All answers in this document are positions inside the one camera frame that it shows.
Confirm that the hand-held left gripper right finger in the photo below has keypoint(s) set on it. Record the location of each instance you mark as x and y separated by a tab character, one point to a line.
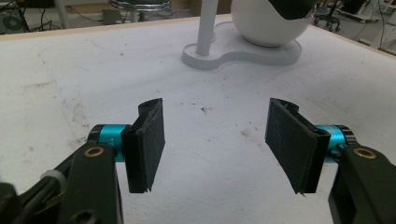
292	146

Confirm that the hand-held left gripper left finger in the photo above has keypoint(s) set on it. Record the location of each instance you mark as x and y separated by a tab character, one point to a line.
144	146

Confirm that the white bowl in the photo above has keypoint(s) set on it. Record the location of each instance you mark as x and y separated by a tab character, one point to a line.
264	25

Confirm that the white table mat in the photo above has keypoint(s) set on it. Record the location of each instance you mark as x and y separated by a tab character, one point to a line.
199	193

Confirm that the black wheeled chair base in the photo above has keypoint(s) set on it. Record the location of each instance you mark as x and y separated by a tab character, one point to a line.
327	20

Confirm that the white table leg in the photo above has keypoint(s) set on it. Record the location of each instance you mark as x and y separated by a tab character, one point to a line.
61	14

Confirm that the white stand with post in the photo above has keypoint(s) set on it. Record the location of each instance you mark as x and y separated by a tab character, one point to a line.
224	53

